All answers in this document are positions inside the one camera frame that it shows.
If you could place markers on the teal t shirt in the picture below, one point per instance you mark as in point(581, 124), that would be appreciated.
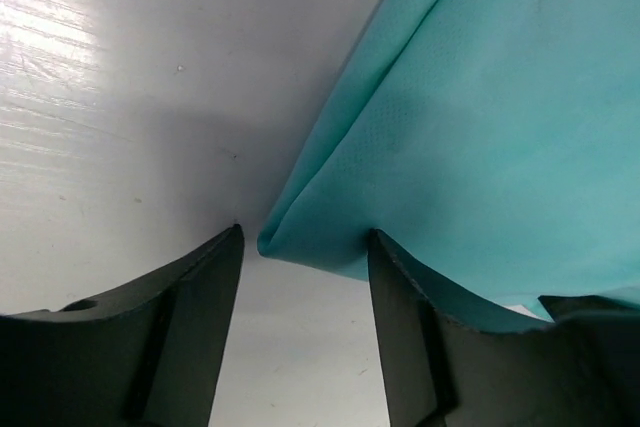
point(497, 141)

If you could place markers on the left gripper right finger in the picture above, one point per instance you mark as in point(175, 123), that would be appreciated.
point(450, 357)

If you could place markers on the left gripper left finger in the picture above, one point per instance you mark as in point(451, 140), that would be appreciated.
point(146, 353)

